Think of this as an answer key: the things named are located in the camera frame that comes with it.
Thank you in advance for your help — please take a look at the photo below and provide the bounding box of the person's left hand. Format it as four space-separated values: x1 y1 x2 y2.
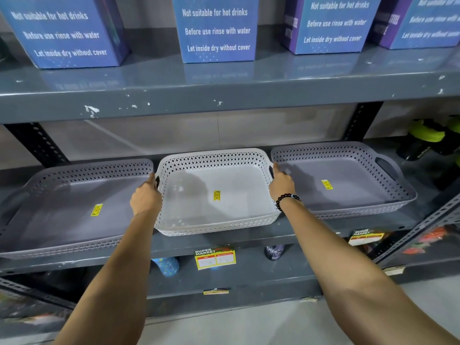
130 172 163 217

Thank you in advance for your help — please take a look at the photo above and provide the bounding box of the person's right hand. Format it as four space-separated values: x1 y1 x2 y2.
268 162 296 202

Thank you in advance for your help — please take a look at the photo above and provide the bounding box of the white perforated plastic basket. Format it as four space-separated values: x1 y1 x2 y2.
154 148 282 237

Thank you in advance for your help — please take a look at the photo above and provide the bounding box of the person's right forearm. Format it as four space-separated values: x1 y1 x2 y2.
278 198 460 345

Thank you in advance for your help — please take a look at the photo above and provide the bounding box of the person's left forearm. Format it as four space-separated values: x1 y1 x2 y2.
53 208 160 345

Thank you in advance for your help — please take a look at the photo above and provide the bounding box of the grey perforated plastic basket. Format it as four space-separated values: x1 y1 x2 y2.
270 141 418 220
0 159 155 261

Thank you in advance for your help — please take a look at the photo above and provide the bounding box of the dark purple printed bottle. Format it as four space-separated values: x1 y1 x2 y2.
264 244 285 261

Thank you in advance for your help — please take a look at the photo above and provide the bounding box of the light blue patterned bottle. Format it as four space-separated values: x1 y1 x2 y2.
151 256 180 277

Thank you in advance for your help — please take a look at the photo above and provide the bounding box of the grey metal shelf rack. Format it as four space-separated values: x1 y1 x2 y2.
0 25 460 333

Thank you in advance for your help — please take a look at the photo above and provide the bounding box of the yellow shelf price tag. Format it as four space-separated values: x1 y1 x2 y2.
348 229 385 246
194 245 237 271

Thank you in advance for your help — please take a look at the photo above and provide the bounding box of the black green-lid shaker bottle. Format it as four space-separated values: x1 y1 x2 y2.
433 115 460 156
396 119 446 161

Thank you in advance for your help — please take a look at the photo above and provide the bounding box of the blue printed bottle box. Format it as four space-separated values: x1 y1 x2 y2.
0 0 131 69
281 0 384 55
367 0 460 50
171 0 260 64

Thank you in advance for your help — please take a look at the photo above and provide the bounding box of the adjacent grey metal rack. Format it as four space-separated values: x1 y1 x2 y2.
372 190 460 277

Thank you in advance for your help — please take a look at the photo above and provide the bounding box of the black bead bracelet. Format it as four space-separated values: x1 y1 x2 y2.
275 193 301 212

